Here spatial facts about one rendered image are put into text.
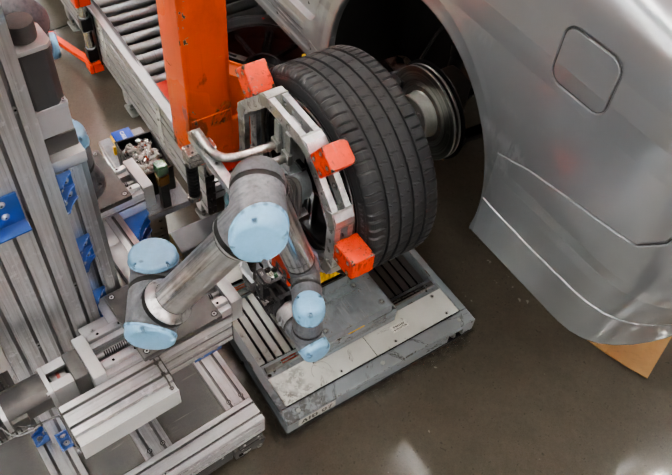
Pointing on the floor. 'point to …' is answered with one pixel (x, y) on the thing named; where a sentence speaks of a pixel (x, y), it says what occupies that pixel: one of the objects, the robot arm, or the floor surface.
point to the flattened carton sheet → (636, 354)
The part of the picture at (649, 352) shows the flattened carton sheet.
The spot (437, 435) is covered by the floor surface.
